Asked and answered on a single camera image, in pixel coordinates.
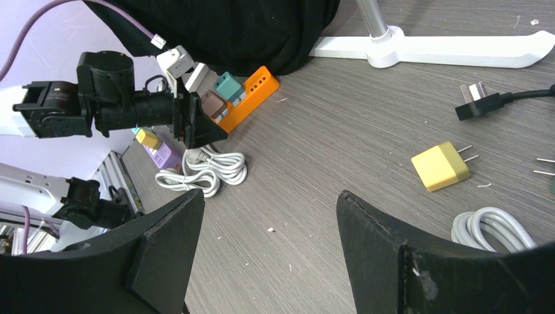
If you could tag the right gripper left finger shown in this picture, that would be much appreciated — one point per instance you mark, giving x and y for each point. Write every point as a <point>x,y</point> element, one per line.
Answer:
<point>143,266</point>

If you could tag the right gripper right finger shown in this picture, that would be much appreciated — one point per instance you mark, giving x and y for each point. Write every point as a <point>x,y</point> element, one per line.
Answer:
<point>395,267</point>

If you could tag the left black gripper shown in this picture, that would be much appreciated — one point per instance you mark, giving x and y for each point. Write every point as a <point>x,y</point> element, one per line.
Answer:
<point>191,125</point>

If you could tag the brown plug adapter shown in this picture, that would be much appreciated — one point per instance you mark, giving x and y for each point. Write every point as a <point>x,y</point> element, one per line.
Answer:
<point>214,106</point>

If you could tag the orange power strip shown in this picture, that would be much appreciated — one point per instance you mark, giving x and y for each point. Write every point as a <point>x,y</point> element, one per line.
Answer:
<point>258,87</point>

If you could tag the yellow plug adapter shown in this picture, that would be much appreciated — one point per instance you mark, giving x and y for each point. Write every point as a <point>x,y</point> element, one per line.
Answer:
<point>441,166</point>

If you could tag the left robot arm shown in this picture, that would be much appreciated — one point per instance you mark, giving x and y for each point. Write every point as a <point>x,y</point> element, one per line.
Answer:
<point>104,98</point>

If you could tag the purple power strip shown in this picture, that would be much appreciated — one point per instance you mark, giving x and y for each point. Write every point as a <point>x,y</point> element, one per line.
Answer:
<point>165,157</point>

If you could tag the yellow adapter on purple strip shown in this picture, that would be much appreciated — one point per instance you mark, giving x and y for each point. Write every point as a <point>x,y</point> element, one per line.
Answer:
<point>148,139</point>

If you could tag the black t-shirt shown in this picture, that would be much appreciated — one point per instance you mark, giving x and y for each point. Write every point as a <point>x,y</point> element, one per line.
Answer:
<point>238,36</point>

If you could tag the white clothes rack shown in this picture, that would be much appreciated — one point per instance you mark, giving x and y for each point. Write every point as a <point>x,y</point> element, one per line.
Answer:
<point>386,46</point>

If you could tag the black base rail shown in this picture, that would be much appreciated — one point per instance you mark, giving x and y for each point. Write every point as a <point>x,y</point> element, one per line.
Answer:
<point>46,213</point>

